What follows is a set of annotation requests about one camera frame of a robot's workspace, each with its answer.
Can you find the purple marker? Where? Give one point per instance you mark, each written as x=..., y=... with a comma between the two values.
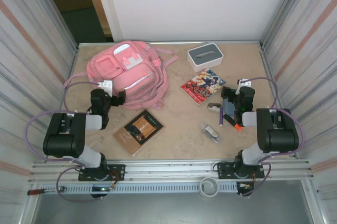
x=221, y=118

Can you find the colourful manga book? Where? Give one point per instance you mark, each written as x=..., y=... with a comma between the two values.
x=202, y=84

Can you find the black orange highlighter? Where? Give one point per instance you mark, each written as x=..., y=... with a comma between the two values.
x=233, y=123

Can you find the pink backpack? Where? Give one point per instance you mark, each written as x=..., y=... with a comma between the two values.
x=131, y=66

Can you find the brown book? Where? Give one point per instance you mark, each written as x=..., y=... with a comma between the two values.
x=139, y=132

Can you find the clear plastic eraser package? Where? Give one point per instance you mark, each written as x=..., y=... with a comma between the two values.
x=210, y=132

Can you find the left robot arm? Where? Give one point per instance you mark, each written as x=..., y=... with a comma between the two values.
x=63, y=142

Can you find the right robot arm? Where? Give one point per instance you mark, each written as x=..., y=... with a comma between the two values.
x=279, y=134

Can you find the white grey tissue box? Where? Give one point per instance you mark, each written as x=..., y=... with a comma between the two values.
x=205, y=55

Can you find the grey tape roll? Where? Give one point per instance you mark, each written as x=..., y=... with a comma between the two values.
x=209, y=188

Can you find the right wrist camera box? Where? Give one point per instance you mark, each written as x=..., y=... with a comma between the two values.
x=243, y=82

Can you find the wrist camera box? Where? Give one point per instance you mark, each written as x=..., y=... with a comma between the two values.
x=243, y=82
x=106, y=85

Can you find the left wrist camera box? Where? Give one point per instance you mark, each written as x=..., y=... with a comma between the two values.
x=106, y=85

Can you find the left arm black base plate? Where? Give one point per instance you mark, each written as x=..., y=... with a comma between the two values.
x=118, y=171

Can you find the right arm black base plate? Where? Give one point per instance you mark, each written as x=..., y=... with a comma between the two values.
x=223, y=170

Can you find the aluminium mounting rail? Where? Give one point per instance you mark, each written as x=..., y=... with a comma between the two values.
x=171, y=168

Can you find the white door frame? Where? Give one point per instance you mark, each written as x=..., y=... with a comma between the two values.
x=106, y=3

